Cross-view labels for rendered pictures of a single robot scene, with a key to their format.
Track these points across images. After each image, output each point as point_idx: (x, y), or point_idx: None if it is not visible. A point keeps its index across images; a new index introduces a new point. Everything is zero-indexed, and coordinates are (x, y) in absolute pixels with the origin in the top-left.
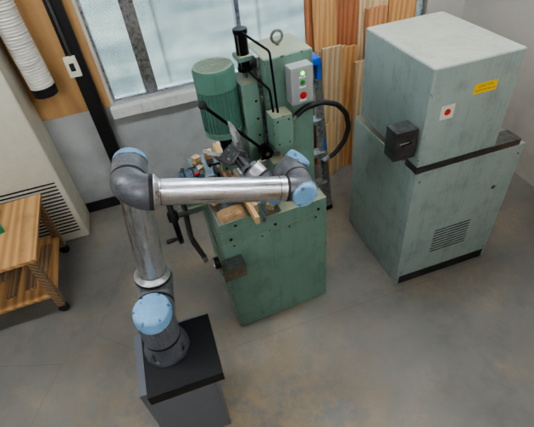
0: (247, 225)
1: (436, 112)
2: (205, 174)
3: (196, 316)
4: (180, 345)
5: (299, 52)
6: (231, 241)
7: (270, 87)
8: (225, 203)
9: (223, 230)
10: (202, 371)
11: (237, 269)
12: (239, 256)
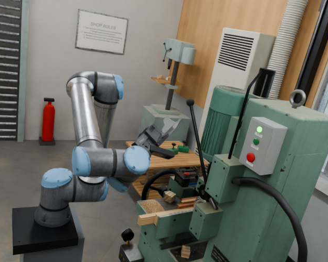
0: (146, 227)
1: None
2: None
3: (83, 237)
4: (44, 214)
5: (284, 114)
6: (145, 235)
7: (243, 132)
8: (168, 205)
9: (137, 208)
10: (20, 234)
11: (125, 257)
12: (140, 256)
